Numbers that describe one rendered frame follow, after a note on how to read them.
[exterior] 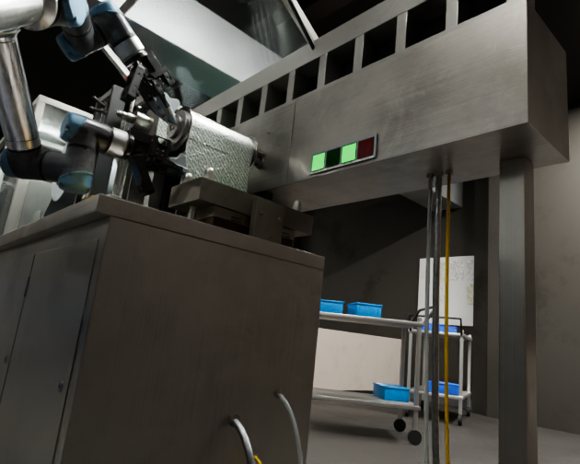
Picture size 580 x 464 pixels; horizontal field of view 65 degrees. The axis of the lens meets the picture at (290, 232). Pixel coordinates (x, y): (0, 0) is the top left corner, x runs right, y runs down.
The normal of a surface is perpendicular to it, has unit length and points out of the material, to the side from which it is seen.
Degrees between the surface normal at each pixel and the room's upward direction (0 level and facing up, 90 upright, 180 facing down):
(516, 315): 90
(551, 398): 90
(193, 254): 90
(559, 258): 90
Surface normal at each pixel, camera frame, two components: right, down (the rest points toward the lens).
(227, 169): 0.67, -0.10
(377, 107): -0.73, -0.23
